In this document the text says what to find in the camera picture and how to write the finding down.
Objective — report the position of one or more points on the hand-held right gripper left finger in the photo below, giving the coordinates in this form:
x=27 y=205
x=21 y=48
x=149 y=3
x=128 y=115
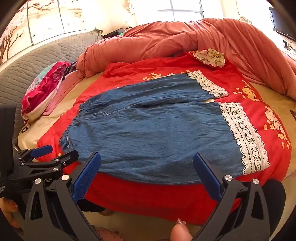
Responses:
x=86 y=176

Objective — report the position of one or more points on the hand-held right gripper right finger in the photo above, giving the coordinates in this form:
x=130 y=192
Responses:
x=207 y=176

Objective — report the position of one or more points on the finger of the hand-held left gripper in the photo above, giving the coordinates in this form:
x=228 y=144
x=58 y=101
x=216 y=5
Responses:
x=42 y=151
x=64 y=158

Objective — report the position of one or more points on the blue denim pants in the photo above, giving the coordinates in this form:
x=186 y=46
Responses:
x=150 y=139

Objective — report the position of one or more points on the person's right hand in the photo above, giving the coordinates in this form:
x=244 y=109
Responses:
x=180 y=233

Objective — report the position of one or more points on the person's left hand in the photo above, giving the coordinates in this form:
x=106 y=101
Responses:
x=8 y=208

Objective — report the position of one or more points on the floral pink pillow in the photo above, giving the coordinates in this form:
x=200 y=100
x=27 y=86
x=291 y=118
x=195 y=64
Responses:
x=45 y=90

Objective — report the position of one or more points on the red floral blanket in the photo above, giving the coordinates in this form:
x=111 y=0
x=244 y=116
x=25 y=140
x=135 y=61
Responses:
x=150 y=199

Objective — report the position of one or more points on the pink dotted slipper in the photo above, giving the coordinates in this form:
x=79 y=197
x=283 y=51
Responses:
x=107 y=234

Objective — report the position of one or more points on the plain pink pillow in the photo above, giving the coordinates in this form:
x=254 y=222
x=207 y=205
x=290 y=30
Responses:
x=64 y=90

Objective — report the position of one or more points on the dark striped cloth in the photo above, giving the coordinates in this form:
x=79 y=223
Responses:
x=70 y=68

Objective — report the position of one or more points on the grey quilted headboard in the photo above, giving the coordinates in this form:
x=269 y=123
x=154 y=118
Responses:
x=46 y=55

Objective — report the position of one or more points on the dark clothes pile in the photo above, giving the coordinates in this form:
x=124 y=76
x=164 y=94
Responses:
x=115 y=33

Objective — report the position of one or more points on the salmon pink quilt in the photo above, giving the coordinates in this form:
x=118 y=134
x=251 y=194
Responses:
x=161 y=39

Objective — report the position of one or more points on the window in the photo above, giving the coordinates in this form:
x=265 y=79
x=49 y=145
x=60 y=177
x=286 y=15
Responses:
x=185 y=10

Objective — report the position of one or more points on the black flat screen monitor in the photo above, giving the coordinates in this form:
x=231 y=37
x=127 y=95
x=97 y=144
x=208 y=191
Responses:
x=281 y=22

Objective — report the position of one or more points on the tree print wall panels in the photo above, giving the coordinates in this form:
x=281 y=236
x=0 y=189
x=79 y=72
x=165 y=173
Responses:
x=46 y=20

